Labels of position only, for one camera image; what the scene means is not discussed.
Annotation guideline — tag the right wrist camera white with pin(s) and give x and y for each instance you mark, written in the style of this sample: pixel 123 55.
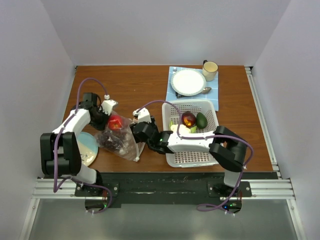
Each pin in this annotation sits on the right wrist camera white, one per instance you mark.
pixel 141 115

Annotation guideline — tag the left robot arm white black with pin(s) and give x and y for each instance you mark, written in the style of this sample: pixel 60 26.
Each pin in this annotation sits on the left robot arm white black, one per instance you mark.
pixel 59 150

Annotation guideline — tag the blue beige ceramic plate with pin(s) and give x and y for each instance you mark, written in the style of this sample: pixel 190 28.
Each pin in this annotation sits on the blue beige ceramic plate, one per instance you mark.
pixel 88 148

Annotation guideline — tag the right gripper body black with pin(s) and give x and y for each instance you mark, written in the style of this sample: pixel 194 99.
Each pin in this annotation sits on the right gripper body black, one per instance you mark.
pixel 153 124

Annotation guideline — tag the clear zip top bag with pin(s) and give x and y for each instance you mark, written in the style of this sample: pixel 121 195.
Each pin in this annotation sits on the clear zip top bag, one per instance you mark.
pixel 134 149

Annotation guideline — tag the white perforated plastic basket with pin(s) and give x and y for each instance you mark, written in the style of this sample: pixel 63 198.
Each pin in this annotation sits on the white perforated plastic basket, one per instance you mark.
pixel 190 159

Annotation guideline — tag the fake dark red fruit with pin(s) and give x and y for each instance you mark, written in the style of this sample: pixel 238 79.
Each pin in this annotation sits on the fake dark red fruit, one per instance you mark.
pixel 188 119

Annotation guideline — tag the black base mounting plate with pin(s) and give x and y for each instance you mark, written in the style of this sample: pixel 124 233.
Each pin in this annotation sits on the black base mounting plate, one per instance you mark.
pixel 165 188

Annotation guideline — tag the metal spoon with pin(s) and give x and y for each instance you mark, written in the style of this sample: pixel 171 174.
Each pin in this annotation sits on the metal spoon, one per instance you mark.
pixel 206 90

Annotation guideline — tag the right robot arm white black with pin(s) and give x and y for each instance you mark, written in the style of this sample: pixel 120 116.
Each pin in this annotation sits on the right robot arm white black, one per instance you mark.
pixel 227 148

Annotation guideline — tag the cream enamel mug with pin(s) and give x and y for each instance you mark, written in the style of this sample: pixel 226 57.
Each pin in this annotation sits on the cream enamel mug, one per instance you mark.
pixel 209 70

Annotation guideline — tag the fake red apple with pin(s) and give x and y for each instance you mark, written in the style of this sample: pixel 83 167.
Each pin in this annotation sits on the fake red apple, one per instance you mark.
pixel 115 123

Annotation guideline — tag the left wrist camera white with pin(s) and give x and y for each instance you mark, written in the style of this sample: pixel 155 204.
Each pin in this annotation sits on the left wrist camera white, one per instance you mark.
pixel 108 106

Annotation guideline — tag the right side aluminium rail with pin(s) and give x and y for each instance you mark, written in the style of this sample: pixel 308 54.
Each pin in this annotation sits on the right side aluminium rail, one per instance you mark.
pixel 270 149

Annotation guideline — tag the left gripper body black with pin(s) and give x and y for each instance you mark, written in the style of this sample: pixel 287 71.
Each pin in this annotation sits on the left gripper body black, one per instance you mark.
pixel 98 123

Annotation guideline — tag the fake green pepper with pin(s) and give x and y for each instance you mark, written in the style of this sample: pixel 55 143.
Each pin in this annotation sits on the fake green pepper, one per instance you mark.
pixel 201 121

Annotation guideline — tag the white paper plate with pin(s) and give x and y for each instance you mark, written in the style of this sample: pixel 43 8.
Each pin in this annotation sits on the white paper plate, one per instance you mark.
pixel 188 82

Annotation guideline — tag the fake white cauliflower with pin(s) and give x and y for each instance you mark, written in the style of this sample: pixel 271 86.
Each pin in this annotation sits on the fake white cauliflower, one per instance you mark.
pixel 182 129

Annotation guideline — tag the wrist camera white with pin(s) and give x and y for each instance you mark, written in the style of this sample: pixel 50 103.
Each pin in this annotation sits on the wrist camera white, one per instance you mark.
pixel 108 106
pixel 141 115

